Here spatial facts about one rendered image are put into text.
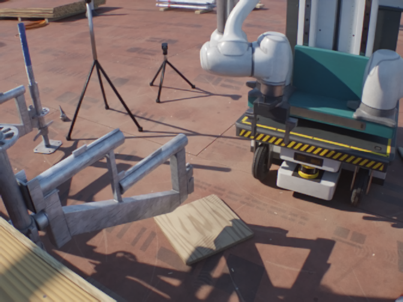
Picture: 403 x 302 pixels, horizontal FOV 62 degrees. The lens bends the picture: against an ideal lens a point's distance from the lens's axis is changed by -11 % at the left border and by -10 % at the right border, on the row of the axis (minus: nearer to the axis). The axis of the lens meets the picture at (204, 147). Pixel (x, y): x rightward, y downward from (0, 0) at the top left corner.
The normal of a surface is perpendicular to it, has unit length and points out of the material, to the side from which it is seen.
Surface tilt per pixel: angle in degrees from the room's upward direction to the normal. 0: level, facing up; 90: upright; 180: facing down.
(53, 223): 90
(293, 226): 0
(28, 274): 0
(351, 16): 90
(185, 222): 0
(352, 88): 90
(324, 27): 90
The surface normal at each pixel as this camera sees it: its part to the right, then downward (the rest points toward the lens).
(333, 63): -0.48, 0.46
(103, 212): 0.84, 0.26
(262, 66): -0.14, 0.48
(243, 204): -0.02, -0.86
